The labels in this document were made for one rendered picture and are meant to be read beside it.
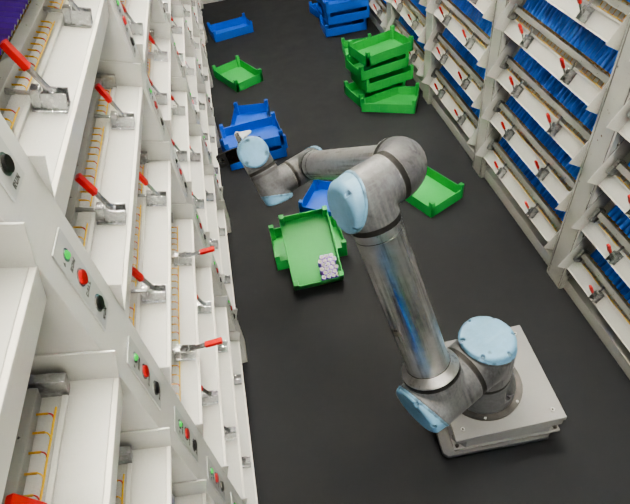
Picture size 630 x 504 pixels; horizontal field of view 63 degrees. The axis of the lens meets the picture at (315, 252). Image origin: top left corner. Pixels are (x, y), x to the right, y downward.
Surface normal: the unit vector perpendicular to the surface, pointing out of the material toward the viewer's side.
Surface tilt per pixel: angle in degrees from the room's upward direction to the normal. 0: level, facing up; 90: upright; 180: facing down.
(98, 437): 16
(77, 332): 90
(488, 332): 1
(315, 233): 28
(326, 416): 0
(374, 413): 0
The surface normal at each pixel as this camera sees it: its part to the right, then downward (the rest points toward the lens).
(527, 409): -0.18, -0.66
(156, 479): 0.16, -0.72
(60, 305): 0.20, 0.69
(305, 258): 0.00, -0.28
